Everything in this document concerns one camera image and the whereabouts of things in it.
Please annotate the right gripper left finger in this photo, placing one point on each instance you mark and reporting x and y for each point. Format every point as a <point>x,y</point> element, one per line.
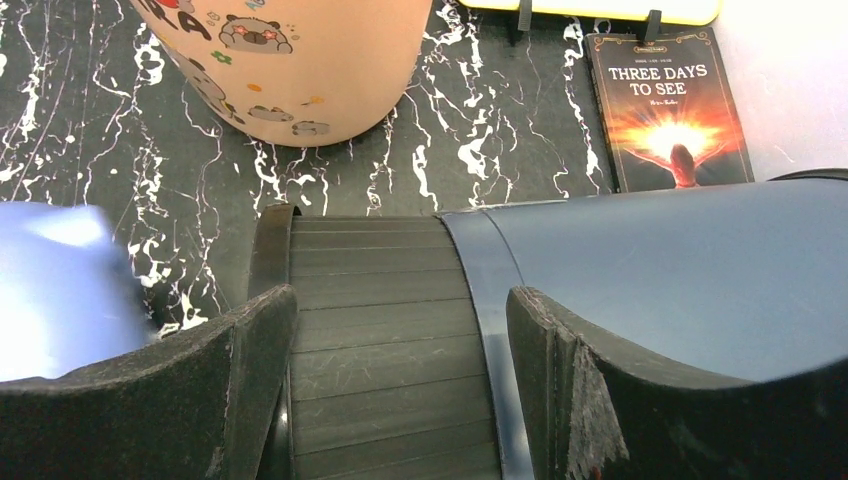
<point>211,402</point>

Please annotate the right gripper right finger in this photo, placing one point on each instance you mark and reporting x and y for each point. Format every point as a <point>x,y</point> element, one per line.
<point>598,406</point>

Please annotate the light blue plastic bucket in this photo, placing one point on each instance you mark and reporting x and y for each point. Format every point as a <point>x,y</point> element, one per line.
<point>69,297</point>

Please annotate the large dark blue bucket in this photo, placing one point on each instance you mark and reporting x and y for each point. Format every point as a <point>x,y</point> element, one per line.
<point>747,280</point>

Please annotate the black ribbed plastic bucket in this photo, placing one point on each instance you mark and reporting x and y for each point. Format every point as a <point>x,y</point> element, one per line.
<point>386,377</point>

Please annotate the Three Days To See book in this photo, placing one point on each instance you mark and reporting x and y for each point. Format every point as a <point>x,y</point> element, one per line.
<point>668,112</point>

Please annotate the small whiteboard yellow frame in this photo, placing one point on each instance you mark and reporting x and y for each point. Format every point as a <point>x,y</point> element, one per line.
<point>680,12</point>

